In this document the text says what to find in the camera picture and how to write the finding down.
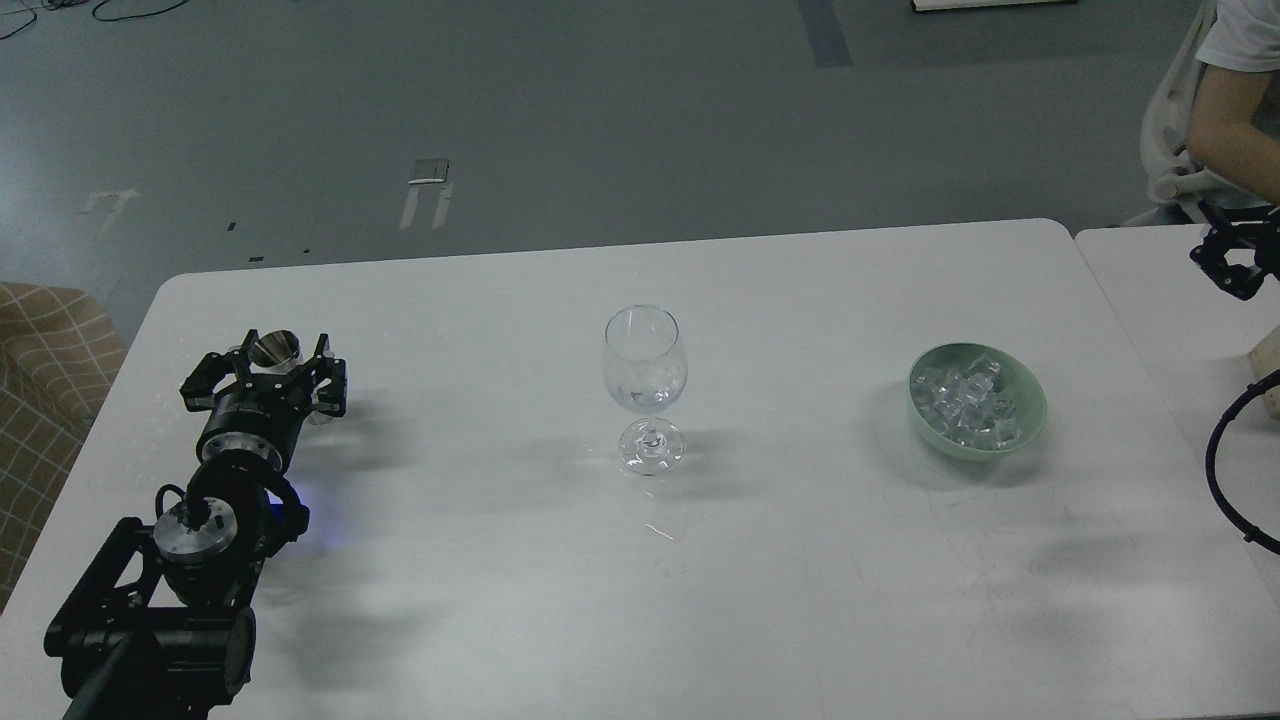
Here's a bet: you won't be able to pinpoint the green bowl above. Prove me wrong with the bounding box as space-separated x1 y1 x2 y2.
905 342 1050 462

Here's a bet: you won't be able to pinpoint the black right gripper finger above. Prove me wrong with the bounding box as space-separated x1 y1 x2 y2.
1189 200 1279 301

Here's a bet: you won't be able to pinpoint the clear wine glass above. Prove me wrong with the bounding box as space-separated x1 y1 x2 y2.
602 305 689 477

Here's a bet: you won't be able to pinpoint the tan checkered cushion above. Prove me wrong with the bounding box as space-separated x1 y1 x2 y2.
1 282 125 603

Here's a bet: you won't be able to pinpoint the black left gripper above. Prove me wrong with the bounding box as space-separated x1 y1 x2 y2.
179 331 348 474

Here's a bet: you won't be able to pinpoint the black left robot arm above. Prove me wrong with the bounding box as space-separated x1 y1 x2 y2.
44 331 348 719

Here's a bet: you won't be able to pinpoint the clear ice cubes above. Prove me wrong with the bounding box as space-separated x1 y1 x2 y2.
909 354 1023 451

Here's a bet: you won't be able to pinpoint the black floor cable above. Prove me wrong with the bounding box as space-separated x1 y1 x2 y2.
0 0 191 41

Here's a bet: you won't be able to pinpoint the steel double jigger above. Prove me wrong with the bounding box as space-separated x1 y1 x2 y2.
248 331 307 375

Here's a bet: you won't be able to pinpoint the person in white shirt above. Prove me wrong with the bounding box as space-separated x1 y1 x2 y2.
1187 1 1279 205

